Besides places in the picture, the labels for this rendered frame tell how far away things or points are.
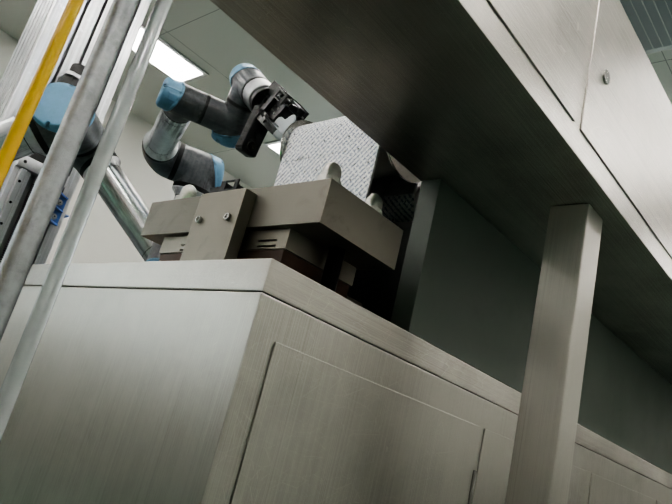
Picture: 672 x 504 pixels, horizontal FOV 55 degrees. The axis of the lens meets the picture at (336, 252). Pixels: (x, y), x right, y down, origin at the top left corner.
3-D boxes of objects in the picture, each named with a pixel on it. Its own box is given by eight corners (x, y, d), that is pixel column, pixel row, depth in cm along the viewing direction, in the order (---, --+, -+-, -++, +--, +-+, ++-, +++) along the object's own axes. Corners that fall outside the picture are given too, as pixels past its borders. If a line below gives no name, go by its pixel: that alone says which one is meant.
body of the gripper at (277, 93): (287, 96, 132) (267, 74, 140) (260, 128, 133) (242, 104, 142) (311, 116, 137) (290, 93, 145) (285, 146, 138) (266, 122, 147)
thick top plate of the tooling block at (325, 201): (214, 271, 115) (224, 240, 116) (394, 270, 88) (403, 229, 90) (140, 235, 104) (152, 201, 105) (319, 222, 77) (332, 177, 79)
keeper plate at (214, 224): (188, 269, 91) (212, 199, 94) (233, 269, 84) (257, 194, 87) (174, 263, 89) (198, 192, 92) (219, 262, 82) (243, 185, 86)
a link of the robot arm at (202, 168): (114, 320, 182) (177, 146, 194) (165, 335, 187) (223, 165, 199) (117, 320, 171) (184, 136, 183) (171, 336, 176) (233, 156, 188)
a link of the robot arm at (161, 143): (140, 134, 190) (171, 61, 146) (176, 149, 194) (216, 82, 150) (127, 169, 187) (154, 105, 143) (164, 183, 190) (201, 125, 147)
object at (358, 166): (255, 254, 116) (282, 163, 121) (354, 250, 100) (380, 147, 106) (253, 253, 116) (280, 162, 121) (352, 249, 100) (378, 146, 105)
